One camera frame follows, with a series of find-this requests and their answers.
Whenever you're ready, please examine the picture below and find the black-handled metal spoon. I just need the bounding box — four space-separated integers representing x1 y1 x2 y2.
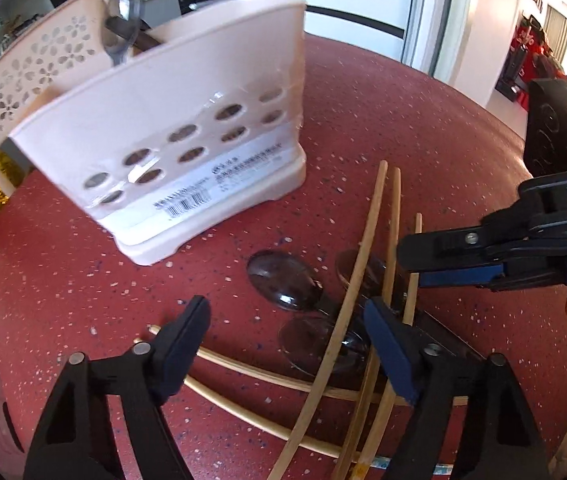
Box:
101 0 161 66

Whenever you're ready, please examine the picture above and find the blue-patterned bamboo chopstick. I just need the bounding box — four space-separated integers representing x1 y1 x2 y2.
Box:
349 208 418 480

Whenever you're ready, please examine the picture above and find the dark plastic spoon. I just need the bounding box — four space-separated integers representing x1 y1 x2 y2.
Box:
335 249 483 361
278 315 369 376
246 249 323 312

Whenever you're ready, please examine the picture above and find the white refrigerator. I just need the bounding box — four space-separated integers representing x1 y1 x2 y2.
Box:
305 0 451 76

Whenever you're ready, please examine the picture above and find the white plastic utensil holder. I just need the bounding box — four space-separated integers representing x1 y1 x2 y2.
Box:
11 0 306 266

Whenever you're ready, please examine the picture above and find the white perforated storage cart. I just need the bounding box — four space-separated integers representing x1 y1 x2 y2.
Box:
0 0 129 198

